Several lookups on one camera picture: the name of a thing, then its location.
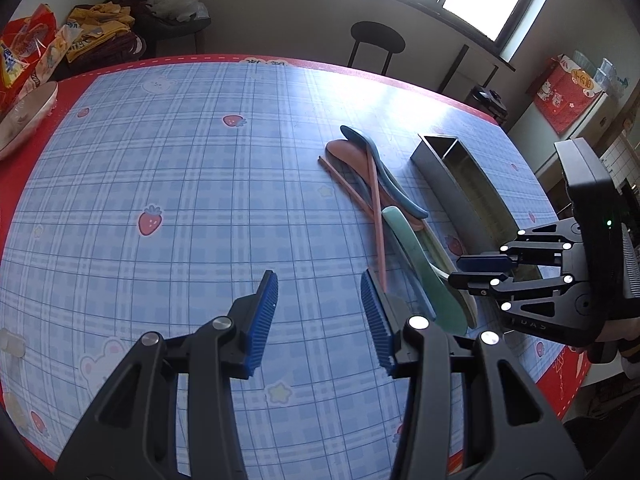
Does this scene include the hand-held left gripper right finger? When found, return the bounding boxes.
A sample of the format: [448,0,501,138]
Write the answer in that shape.
[360,269,586,480]

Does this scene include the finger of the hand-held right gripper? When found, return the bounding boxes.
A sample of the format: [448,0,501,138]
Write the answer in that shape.
[456,217,583,273]
[448,270,591,315]

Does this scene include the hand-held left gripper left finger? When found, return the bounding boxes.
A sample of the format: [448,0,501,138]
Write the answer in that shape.
[55,270,279,480]

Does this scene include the white spoon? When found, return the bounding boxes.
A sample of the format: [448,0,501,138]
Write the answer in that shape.
[419,224,479,330]

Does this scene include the green spoon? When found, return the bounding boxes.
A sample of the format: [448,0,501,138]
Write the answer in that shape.
[381,206,469,337]

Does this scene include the metal rectangular utensil container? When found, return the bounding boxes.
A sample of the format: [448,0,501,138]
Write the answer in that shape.
[410,133,543,282]

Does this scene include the pink chopstick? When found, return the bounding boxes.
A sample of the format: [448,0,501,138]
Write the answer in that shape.
[366,142,388,295]
[318,156,377,217]

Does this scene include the pink spoon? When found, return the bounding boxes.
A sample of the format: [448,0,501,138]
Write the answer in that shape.
[326,139,426,231]

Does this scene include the blue spoon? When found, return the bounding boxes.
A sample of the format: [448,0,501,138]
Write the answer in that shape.
[339,125,430,220]

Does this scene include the red cat print cloth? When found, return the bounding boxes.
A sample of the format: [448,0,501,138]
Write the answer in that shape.
[532,55,608,136]

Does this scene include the black appliance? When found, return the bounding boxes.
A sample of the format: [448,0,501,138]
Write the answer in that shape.
[470,86,508,126]

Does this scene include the blue plaid strawberry tablecloth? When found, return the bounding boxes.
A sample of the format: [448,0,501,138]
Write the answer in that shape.
[0,54,593,476]

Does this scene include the clear plastic cups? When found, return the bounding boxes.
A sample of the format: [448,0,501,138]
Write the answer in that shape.
[572,50,628,97]

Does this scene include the black round stool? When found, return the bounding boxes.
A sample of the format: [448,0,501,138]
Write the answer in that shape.
[346,21,407,77]

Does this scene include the dark chair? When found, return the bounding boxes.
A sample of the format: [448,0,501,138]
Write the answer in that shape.
[134,10,213,58]

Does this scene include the dark red cloth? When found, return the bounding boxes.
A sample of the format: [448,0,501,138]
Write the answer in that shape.
[70,30,147,68]

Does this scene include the white plate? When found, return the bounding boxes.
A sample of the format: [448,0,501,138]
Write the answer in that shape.
[0,81,59,161]

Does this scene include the white plastic bag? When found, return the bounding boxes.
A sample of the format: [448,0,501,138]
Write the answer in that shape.
[148,0,208,22]

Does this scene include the yellow clothes pile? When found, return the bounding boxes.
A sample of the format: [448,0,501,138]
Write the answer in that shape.
[66,2,136,61]

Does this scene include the orange snack bag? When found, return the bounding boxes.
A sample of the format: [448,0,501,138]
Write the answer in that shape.
[0,4,57,92]

